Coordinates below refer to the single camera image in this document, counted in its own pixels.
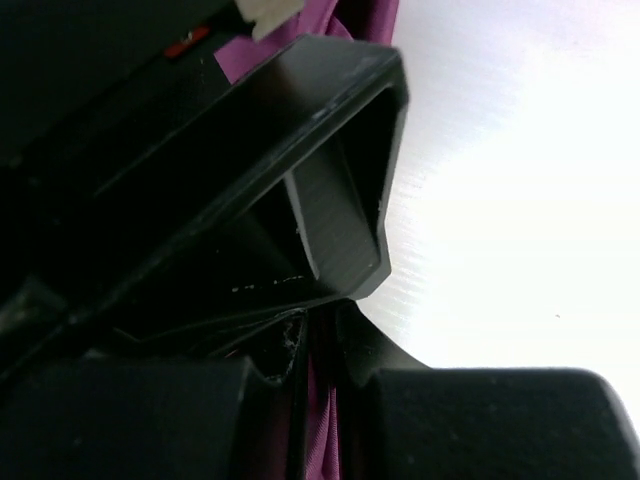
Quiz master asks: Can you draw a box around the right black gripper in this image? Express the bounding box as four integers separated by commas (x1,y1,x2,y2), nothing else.
1,1,240,380

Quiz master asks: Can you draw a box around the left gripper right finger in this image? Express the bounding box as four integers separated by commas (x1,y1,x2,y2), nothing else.
333,302,639,479

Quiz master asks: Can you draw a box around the purple cloth napkin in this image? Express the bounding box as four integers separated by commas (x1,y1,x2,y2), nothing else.
215,0,399,479

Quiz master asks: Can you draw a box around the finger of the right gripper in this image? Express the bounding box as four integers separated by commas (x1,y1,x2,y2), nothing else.
87,35,409,350

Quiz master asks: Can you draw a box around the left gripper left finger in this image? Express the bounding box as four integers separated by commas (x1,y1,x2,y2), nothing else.
1,312,308,479

